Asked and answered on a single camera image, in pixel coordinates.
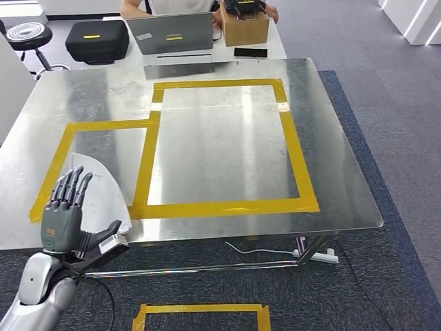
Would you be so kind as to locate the white power strip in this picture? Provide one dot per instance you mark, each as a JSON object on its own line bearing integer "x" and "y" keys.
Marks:
{"x": 320, "y": 257}

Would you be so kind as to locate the person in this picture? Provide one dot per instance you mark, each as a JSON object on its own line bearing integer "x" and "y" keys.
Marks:
{"x": 179, "y": 5}

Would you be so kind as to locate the grey laptop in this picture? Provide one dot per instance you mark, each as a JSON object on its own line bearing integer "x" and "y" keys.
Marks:
{"x": 170, "y": 34}

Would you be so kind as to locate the black round stool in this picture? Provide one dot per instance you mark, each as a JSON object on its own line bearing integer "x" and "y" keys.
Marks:
{"x": 29, "y": 34}

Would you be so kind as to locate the large yellow tape square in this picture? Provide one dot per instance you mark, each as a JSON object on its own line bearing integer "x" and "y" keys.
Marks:
{"x": 297, "y": 151}

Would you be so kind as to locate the black phone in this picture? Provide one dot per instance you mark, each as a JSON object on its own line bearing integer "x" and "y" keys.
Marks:
{"x": 250, "y": 52}

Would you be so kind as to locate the white panel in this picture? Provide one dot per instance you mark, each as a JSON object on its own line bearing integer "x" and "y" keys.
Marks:
{"x": 13, "y": 87}

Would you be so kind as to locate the person's hand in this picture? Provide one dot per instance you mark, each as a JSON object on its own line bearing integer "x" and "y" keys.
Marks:
{"x": 273, "y": 13}

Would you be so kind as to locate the steel workbench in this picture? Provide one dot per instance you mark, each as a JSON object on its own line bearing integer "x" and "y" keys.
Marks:
{"x": 224, "y": 151}

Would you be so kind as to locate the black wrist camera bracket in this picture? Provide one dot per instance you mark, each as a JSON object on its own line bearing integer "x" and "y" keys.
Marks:
{"x": 93, "y": 260}

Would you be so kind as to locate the white plinth with light strip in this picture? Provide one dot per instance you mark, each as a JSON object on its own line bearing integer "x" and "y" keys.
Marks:
{"x": 417, "y": 20}

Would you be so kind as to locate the white curved plastic part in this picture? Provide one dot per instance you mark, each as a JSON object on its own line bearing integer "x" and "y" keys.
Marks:
{"x": 103, "y": 196}

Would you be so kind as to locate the yellow floor tape mark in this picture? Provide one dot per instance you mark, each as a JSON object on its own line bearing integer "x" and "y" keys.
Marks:
{"x": 203, "y": 308}

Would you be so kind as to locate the black device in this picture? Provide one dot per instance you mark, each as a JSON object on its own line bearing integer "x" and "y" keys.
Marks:
{"x": 244, "y": 7}

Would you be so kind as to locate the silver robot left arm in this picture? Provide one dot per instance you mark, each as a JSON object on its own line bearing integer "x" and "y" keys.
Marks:
{"x": 38, "y": 292}

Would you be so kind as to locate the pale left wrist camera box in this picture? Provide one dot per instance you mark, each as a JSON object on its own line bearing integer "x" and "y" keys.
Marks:
{"x": 111, "y": 244}

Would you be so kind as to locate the large brown cardboard box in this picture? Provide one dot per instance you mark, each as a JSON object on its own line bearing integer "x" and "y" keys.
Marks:
{"x": 244, "y": 29}

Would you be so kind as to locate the small yellow tape rectangle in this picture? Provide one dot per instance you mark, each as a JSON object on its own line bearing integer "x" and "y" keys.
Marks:
{"x": 103, "y": 125}

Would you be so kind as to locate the white desk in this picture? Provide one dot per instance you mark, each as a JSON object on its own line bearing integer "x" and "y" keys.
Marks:
{"x": 275, "y": 41}

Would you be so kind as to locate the black carrying case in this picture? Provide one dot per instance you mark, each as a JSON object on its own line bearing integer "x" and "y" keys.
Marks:
{"x": 96, "y": 41}

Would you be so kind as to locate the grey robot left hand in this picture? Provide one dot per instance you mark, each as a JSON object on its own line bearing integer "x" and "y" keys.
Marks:
{"x": 60, "y": 228}

